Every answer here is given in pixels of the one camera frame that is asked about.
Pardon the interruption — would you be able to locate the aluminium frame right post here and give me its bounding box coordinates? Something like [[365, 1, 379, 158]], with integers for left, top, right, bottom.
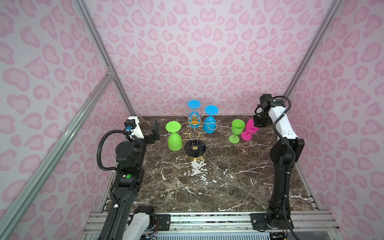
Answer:
[[284, 0, 345, 100]]

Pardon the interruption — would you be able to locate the aluminium frame left diagonal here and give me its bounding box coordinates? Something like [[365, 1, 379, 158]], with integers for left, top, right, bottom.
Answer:
[[1, 73, 115, 240]]

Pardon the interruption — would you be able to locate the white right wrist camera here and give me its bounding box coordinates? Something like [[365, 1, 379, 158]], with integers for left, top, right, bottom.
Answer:
[[260, 94, 273, 110]]

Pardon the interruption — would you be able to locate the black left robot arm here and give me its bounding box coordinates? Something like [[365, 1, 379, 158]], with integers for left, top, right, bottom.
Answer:
[[96, 117, 160, 240]]

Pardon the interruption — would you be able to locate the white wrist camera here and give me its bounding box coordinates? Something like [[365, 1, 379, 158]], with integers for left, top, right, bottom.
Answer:
[[260, 94, 273, 110], [124, 116, 144, 139]]

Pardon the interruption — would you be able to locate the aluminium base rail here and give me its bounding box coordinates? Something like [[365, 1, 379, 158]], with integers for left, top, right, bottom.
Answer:
[[81, 211, 344, 240]]

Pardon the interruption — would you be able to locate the aluminium frame post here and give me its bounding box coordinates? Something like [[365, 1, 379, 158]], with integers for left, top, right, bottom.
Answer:
[[284, 0, 345, 100], [73, 0, 136, 116]]

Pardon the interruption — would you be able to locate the green wine glass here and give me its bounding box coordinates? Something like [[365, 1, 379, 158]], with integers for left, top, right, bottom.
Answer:
[[166, 121, 183, 152], [229, 119, 246, 144]]

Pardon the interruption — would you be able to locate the gold wire glass rack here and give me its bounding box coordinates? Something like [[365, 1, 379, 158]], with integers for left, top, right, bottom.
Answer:
[[174, 109, 207, 161]]

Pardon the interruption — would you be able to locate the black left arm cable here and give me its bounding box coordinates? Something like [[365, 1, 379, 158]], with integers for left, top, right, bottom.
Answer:
[[96, 129, 133, 172]]

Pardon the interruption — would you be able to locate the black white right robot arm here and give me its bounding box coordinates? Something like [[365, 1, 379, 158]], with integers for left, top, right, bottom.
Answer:
[[253, 94, 305, 229]]

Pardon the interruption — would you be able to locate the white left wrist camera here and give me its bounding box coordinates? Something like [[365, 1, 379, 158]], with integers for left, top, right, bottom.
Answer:
[[124, 116, 144, 139]]

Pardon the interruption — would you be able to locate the blue wine glass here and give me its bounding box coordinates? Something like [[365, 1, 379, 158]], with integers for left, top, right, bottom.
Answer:
[[188, 100, 201, 125], [203, 105, 219, 134]]

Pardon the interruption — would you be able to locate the magenta wine glass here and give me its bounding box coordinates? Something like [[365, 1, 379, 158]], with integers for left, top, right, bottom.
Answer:
[[241, 119, 259, 141]]

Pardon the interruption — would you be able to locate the aluminium frame left post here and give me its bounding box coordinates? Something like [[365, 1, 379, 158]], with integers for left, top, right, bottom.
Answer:
[[73, 0, 136, 116]]

